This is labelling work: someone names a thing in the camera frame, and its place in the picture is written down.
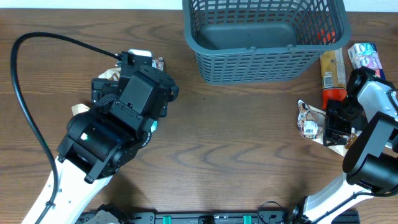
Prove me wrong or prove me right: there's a beige snack bag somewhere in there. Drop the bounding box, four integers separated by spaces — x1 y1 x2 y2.
98 57 165 81
297 100 361 157
72 103 90 116

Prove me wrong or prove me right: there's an orange biscuit roll pack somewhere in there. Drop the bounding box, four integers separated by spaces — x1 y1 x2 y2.
320 48 347 110

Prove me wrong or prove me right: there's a dark grey plastic basket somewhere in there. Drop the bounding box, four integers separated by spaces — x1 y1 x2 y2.
182 0 351 85

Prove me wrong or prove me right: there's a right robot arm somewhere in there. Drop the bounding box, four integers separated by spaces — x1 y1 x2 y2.
283 67 397 223

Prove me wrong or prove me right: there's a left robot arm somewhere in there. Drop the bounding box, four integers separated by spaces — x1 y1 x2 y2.
23 49 179 223

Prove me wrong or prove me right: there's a teal wet wipes pack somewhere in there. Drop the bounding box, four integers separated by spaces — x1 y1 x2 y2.
150 121 157 133

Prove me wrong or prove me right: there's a multicolour tissue pack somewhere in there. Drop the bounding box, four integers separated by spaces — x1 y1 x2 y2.
347 42 386 80

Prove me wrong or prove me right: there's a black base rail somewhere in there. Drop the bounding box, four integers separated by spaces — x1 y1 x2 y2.
77 203 361 224

